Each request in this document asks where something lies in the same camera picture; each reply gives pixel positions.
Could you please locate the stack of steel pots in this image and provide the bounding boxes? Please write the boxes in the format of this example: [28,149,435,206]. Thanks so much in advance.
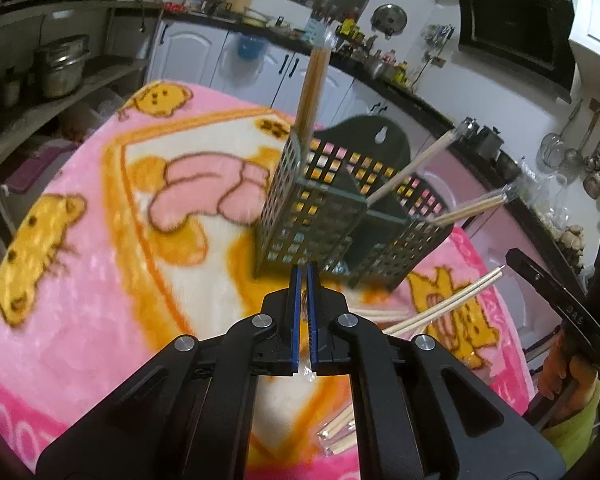
[34,35,91,100]

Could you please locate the white base cabinets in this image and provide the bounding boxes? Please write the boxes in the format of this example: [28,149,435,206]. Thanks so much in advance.
[145,17,381,126]

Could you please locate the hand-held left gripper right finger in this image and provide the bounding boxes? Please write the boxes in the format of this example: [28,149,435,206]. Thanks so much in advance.
[306,264,567,480]

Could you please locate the hanging small kitchen tools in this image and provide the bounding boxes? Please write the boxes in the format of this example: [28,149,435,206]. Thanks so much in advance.
[422,24,456,58]

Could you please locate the person's right forearm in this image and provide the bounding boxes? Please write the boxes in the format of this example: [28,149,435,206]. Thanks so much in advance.
[542,380,600,466]

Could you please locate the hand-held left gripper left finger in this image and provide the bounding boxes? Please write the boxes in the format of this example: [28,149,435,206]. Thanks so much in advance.
[36,265,302,480]

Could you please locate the pink base cabinets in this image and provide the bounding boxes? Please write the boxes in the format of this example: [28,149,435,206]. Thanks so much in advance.
[405,110,581,361]

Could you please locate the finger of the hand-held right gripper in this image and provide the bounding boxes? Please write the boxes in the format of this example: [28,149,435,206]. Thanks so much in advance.
[505,247,600,368]

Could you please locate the chopstick pair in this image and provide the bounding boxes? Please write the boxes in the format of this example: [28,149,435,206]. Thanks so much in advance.
[381,265,507,338]
[430,177,528,226]
[316,402,357,457]
[294,25,337,148]
[366,116,478,206]

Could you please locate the steel pot lid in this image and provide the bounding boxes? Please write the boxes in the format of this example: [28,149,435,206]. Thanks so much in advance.
[371,4,408,36]

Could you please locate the kitchen shelf rack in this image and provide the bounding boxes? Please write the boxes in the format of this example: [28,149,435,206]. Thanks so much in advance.
[0,0,163,181]

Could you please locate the stacked dishes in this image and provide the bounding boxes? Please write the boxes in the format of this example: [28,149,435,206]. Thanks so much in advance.
[242,7,273,26]

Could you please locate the clear plastic bags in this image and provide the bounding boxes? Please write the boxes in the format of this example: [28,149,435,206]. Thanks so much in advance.
[517,160,581,231]

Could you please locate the person's right hand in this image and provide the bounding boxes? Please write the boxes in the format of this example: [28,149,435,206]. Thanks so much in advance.
[536,332,600,411]

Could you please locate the black range hood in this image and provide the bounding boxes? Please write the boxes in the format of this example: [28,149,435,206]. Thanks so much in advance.
[452,0,578,106]

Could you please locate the light blue knife block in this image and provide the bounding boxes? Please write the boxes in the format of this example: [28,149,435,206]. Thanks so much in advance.
[304,15,331,43]

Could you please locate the purple plastic box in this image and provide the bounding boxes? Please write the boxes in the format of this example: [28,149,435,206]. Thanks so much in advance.
[5,147,73,193]

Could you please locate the blue hanging bin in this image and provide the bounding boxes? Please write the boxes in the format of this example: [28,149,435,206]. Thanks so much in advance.
[237,34,268,61]

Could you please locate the ginger roots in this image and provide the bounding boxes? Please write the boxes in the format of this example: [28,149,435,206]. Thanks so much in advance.
[555,225,586,266]

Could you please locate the green plastic utensil holder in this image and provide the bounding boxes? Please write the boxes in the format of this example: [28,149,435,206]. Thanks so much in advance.
[254,114,455,293]

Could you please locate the steel kettle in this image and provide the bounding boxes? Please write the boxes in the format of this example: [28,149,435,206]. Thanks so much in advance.
[475,125,503,158]

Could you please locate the row of hanging kitchen utensils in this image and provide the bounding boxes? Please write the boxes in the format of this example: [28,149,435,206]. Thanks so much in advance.
[540,97,600,201]

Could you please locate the cluster of condiment bottles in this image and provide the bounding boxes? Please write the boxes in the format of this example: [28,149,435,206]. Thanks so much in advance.
[337,7,416,91]

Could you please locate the pink printed blanket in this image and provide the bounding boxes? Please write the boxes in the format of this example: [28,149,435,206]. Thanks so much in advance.
[0,80,536,480]

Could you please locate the black kitchen countertop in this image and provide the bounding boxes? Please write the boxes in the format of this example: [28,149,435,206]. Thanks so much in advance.
[162,7,596,281]

